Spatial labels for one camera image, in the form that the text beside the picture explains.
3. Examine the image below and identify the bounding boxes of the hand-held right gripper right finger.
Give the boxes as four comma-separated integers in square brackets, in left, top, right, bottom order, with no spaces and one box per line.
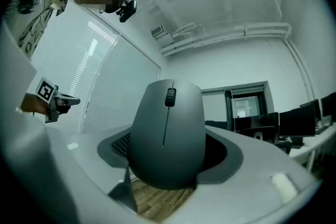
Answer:
[138,125,324,224]

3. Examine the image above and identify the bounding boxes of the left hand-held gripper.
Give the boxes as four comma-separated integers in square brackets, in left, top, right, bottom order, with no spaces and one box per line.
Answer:
[35,76,81,124]

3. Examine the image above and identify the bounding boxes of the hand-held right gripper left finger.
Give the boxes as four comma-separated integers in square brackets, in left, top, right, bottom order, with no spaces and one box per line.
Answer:
[0,24,142,224]

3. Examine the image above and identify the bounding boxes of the dark grey mouse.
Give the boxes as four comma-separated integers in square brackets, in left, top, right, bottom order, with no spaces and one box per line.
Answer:
[128,79,206,191]

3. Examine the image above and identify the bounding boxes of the person's left forearm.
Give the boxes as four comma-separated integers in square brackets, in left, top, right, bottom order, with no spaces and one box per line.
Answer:
[20,93,50,115]

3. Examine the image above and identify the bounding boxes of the striped frosted glass partition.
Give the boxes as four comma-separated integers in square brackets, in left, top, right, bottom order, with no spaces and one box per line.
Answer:
[30,0,120,137]

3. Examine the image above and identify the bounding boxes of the plain frosted glass panel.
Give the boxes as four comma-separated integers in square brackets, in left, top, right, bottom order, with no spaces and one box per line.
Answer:
[83,34,161,135]

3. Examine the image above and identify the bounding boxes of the dark-framed glass door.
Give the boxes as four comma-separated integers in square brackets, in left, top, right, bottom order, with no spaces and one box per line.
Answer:
[201,80,271,134]

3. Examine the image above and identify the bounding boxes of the white ceiling air vent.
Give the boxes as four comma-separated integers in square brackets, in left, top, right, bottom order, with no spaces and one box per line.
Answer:
[150,24,174,48]

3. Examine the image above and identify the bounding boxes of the bundle of white ceiling pipes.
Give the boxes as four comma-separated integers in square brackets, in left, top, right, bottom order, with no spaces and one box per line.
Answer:
[160,22,292,57]

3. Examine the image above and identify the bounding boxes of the black head-worn camera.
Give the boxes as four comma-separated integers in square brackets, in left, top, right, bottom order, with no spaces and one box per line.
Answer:
[99,0,138,24]

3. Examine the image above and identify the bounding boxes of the white wall pipes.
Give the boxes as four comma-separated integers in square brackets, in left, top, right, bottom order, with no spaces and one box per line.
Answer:
[285,34,317,103]

